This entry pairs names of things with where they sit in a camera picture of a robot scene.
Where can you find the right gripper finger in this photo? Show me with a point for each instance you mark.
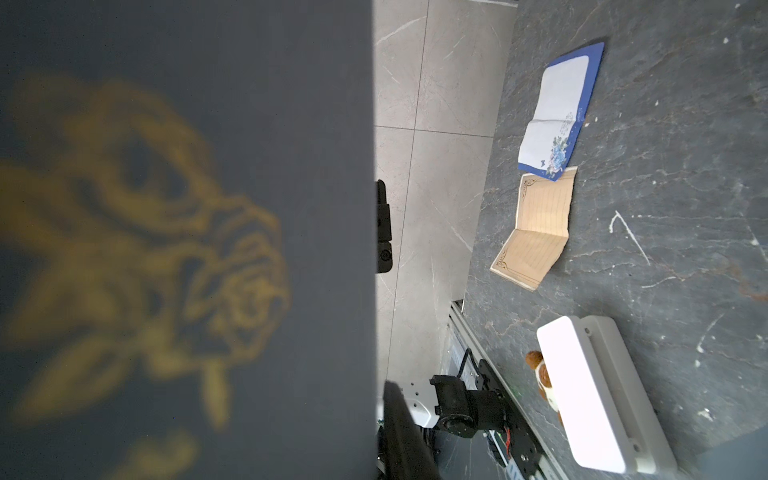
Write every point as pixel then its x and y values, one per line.
pixel 406 454

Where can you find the grey envelope gold rose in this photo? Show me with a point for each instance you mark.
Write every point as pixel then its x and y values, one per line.
pixel 188 240

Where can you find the white blue bordered letter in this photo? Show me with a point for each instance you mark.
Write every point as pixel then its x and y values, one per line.
pixel 566 87

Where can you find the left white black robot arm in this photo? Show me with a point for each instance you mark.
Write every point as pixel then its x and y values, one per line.
pixel 469 401

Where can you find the brown white dog plush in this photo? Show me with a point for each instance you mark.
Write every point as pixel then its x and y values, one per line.
pixel 536 362

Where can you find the white rectangular box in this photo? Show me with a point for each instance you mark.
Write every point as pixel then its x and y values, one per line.
pixel 609 421

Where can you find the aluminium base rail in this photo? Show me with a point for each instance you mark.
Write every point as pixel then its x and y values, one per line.
pixel 529 459

